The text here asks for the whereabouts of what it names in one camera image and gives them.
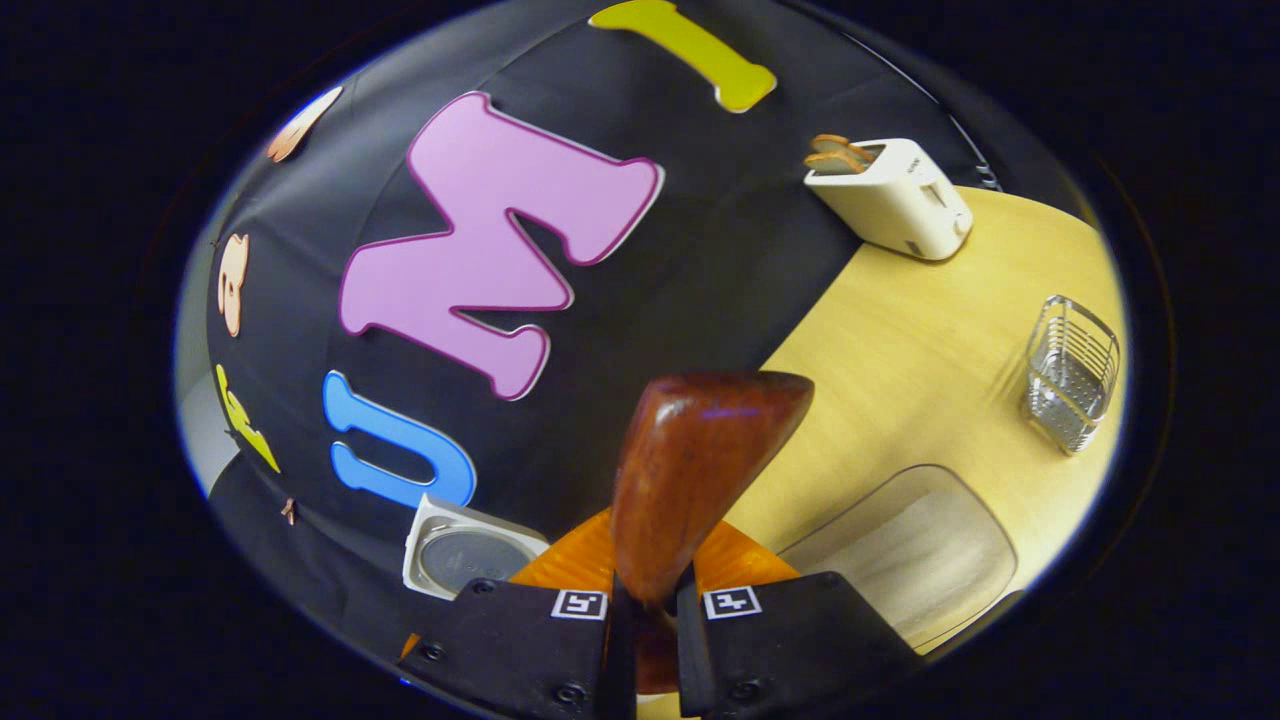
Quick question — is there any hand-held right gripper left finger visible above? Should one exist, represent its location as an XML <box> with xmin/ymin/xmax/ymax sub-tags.
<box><xmin>398</xmin><ymin>508</ymin><xmax>638</xmax><ymax>720</ymax></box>

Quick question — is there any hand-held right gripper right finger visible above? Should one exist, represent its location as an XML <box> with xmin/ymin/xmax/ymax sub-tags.
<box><xmin>677</xmin><ymin>520</ymin><xmax>926</xmax><ymax>719</ymax></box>

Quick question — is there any white rice cooker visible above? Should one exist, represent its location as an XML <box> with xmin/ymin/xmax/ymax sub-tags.
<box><xmin>402</xmin><ymin>493</ymin><xmax>551</xmax><ymax>601</ymax></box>

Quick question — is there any brown wooden spoon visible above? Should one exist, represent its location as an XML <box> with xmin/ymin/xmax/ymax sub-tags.
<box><xmin>610</xmin><ymin>370</ymin><xmax>816</xmax><ymax>696</ymax></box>

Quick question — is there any metal wire chopstick holder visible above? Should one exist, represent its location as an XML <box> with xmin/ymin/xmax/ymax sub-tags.
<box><xmin>1024</xmin><ymin>295</ymin><xmax>1121</xmax><ymax>456</ymax></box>

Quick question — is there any clear plastic container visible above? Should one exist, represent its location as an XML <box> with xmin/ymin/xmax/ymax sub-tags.
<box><xmin>778</xmin><ymin>464</ymin><xmax>1019</xmax><ymax>651</ymax></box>

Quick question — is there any black backdrop cloth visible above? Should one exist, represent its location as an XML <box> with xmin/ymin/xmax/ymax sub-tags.
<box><xmin>175</xmin><ymin>0</ymin><xmax>1101</xmax><ymax>681</ymax></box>

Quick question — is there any white toaster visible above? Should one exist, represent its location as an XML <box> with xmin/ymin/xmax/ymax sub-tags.
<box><xmin>803</xmin><ymin>137</ymin><xmax>974</xmax><ymax>262</ymax></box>

